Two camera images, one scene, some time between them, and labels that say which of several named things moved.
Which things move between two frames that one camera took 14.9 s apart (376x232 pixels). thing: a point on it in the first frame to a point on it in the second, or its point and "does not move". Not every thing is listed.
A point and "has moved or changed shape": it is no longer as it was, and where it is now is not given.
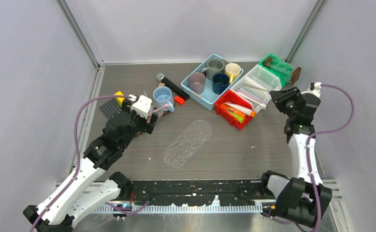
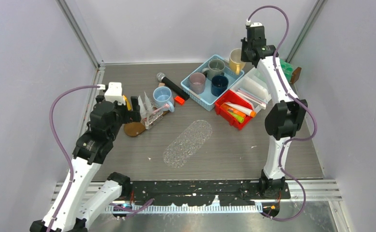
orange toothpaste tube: [225, 107] does not move
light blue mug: [163, 95] does not move
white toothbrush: [262, 106] does not move
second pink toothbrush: [252, 96] does not move
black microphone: [176, 88] does not move
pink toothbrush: [164, 106] does not move
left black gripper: [146, 127] to [130, 116]
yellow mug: [233, 70] to [236, 64]
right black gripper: [280, 97] to [243, 58]
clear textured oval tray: [195, 136] does not move
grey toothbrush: [261, 89] has moved or changed shape
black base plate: [249, 190] does not move
